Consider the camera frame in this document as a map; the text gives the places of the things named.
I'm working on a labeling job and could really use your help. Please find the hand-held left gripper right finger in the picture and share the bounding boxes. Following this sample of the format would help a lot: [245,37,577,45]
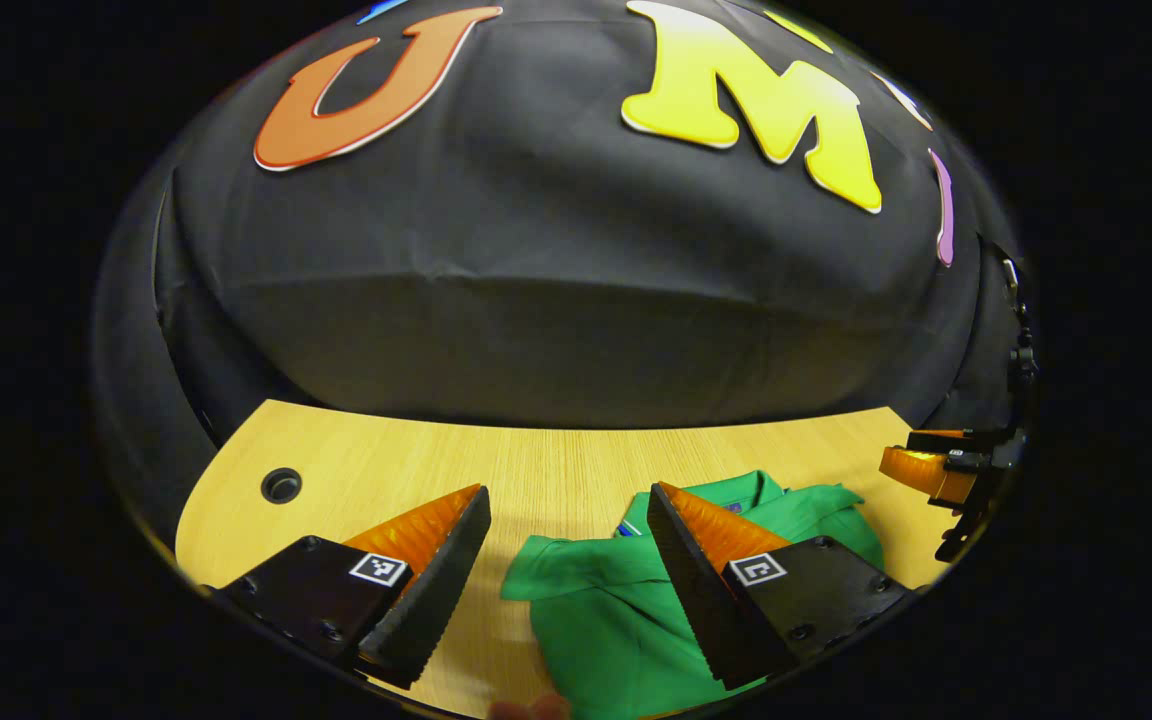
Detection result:
[648,482,912,691]

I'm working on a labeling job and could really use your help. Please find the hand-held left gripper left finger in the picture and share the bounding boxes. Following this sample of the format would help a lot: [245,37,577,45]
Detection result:
[219,484,492,691]

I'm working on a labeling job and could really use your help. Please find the black backdrop cloth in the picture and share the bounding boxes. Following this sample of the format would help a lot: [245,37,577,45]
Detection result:
[94,0,1037,541]

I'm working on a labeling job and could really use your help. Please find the green T-shirt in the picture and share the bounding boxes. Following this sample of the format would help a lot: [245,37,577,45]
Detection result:
[501,470,887,719]

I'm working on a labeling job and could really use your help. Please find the black table cable grommet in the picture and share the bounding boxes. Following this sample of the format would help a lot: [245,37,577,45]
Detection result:
[260,467,304,505]

